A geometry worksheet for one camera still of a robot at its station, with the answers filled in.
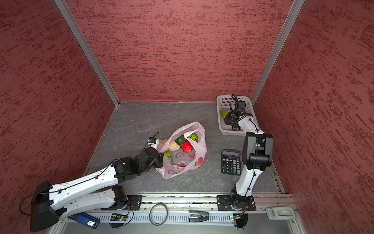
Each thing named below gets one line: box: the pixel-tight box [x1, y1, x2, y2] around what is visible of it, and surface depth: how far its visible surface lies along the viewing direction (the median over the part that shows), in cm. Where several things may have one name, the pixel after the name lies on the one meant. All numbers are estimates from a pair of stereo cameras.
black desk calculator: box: [220, 149, 242, 176], surface depth 89 cm
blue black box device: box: [67, 212, 101, 230], surface depth 68 cm
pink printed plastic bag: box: [155, 121, 208, 180], surface depth 79 cm
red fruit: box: [182, 141, 193, 154], surface depth 91 cm
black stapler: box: [188, 209, 210, 223], surface depth 71 cm
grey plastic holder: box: [265, 206, 296, 220], surface depth 71 cm
